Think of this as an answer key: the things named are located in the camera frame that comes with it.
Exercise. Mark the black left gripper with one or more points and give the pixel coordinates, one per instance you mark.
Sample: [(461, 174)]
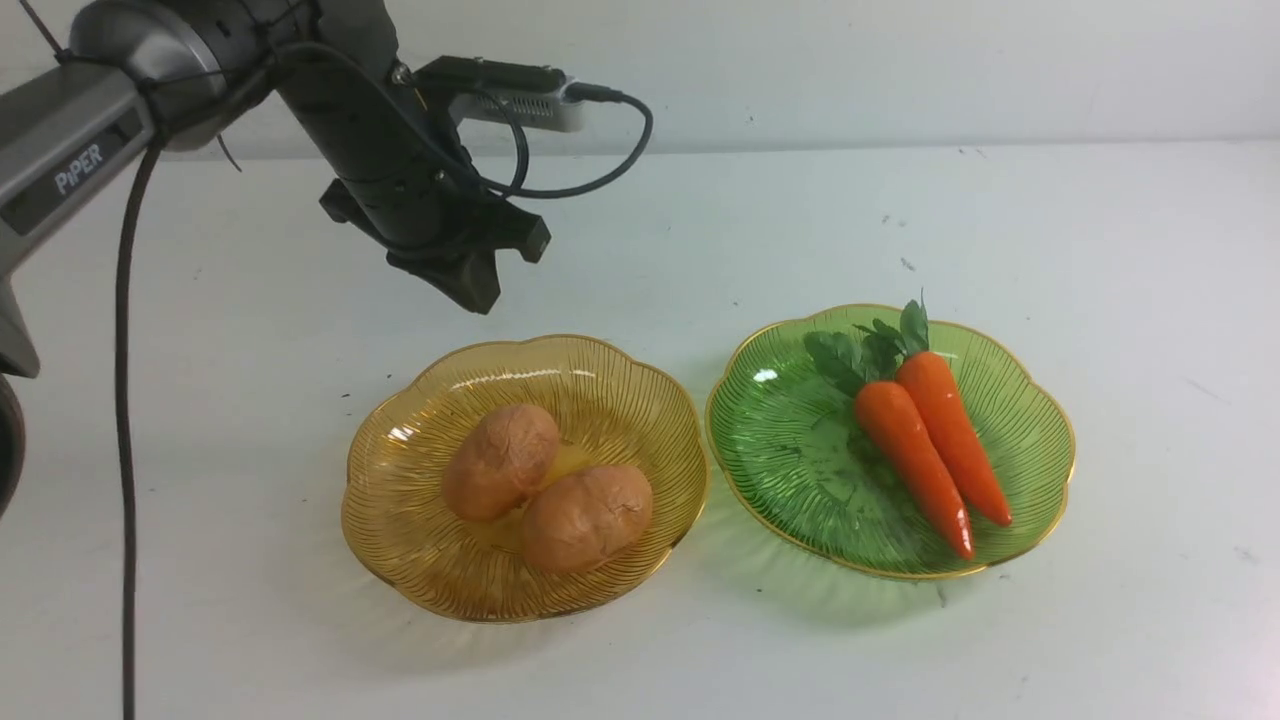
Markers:
[(415, 193)]

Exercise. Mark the brown toy potato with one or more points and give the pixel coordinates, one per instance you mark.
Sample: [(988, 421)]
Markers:
[(501, 463), (586, 518)]

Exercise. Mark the orange toy carrot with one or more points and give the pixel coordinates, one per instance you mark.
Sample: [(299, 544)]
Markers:
[(932, 386), (885, 412)]

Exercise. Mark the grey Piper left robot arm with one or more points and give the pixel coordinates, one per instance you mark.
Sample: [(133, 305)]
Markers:
[(145, 77)]

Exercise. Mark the amber ribbed plastic plate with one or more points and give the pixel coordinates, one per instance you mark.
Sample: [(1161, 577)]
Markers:
[(610, 410)]

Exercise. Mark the green ribbed plastic plate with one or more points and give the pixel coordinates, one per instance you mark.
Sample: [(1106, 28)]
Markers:
[(791, 450)]

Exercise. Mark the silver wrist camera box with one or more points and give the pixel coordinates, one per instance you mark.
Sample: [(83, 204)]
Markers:
[(495, 91)]

